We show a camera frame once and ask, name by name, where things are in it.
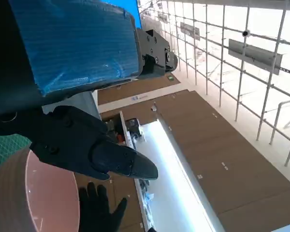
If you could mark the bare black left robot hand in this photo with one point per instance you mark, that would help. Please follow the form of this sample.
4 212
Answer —
75 43

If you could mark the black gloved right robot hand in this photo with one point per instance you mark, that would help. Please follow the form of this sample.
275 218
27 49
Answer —
96 212

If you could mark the pink bowl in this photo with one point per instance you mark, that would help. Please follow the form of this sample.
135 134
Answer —
50 198

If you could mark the blue screen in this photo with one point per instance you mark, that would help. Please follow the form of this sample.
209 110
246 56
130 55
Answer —
138 12

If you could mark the long white table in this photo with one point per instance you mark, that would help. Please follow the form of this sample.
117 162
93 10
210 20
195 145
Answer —
164 174

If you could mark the green exit sign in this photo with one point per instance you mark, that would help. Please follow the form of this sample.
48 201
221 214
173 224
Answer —
170 77

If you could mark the green cutting mat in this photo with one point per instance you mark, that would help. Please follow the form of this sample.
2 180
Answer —
4 149

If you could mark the small grey hanging panel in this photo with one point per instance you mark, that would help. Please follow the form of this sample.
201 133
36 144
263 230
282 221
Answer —
189 30

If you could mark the white metal truss grid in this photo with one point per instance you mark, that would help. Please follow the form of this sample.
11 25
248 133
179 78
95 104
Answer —
242 72

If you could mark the large grey hanging panel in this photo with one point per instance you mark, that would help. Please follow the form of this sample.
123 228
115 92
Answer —
256 54

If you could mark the black dome camera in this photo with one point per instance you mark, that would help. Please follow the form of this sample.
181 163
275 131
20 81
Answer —
245 33

